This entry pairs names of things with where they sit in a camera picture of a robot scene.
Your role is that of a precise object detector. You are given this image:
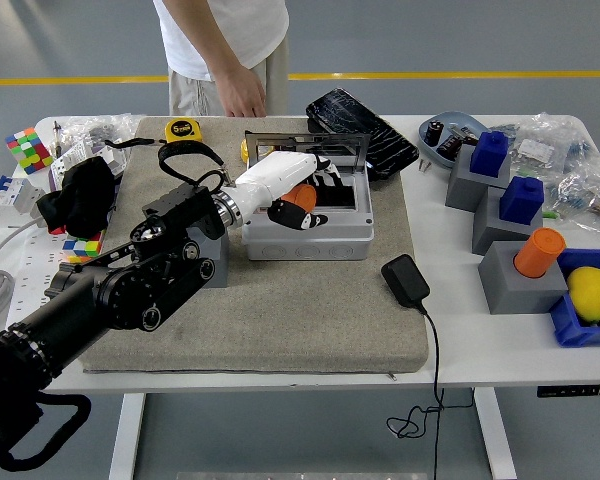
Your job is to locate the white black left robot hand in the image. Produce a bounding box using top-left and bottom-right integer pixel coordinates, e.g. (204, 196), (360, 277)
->
(228, 152), (347, 232)

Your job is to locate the person's hand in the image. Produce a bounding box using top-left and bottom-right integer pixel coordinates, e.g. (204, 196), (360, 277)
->
(213, 67), (269, 120)

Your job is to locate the orange cylinder battery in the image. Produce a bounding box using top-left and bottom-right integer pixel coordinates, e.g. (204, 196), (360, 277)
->
(513, 227), (567, 279)
(282, 183), (318, 214)

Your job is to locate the grey electrical box with lid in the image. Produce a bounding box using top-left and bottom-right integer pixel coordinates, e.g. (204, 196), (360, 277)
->
(240, 130), (376, 262)

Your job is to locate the white printed packaging box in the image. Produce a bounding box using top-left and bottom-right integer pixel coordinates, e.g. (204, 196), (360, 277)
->
(47, 139), (131, 194)

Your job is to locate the square yellow tape measure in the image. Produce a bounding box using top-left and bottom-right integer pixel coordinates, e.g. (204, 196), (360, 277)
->
(104, 118), (206, 150)

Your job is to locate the person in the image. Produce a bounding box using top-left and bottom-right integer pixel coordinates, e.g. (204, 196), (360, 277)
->
(152, 0), (291, 120)

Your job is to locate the grey cube holder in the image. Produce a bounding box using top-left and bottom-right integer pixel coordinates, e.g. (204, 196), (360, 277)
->
(471, 185), (546, 257)
(477, 240), (570, 316)
(444, 144), (512, 211)
(185, 225), (230, 289)

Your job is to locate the clear plastic bag of parts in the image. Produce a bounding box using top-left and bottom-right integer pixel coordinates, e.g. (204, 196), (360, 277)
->
(59, 112), (146, 151)
(489, 112), (600, 176)
(544, 169), (600, 241)

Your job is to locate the grey-brown mat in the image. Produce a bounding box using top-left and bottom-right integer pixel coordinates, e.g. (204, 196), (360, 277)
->
(82, 115), (430, 375)

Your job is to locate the black power adapter plug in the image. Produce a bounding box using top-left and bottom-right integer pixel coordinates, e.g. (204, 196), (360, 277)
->
(381, 253), (431, 310)

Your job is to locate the dark red capacitor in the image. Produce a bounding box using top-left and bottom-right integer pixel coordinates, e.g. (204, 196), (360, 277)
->
(437, 133), (464, 157)

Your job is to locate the black cloth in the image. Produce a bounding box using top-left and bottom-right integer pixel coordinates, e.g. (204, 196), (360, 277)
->
(35, 155), (119, 237)

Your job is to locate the blue-grey dish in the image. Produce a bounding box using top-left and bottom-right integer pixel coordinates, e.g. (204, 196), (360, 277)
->
(418, 110), (494, 170)

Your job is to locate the small colourful puzzle cube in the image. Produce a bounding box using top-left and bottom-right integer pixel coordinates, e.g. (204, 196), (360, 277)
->
(62, 230), (105, 264)

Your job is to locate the blue block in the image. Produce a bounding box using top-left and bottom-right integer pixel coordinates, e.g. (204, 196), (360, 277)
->
(469, 130), (510, 177)
(499, 175), (545, 225)

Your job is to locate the large colourful puzzle cube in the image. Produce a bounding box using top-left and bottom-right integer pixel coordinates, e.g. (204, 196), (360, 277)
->
(3, 126), (52, 176)

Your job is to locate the white circuit breaker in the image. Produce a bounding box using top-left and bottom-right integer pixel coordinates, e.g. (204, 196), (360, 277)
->
(0, 174), (46, 229)

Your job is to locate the white table leg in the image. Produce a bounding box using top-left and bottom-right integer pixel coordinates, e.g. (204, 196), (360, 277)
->
(108, 392), (147, 480)
(472, 388), (519, 480)

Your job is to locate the blue plastic bin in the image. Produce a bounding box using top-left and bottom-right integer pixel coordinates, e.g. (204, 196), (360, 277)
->
(548, 248), (600, 349)

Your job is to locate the yellow lemon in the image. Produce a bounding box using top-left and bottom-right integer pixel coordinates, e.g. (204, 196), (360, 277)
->
(565, 266), (600, 323)

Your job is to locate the black table control panel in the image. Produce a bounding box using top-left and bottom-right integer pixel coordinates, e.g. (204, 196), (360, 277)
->
(537, 383), (600, 400)

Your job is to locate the black adapter cord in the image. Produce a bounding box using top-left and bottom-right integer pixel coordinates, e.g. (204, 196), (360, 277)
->
(385, 299), (476, 480)

